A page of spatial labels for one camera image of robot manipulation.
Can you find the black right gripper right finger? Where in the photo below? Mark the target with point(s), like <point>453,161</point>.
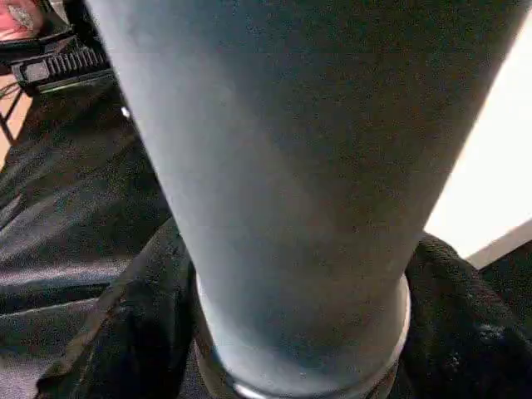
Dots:
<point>465,341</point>

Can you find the white plastic table top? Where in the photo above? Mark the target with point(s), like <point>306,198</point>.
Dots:
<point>490,166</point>

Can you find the white plastic table leg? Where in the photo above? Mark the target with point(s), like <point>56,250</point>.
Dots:
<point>291,145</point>

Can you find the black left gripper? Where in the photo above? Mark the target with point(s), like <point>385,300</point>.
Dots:
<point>62,62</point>

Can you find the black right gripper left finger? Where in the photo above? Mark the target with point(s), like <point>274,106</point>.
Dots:
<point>137,332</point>

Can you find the black plastic mat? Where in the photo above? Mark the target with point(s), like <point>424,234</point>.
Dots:
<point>62,208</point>

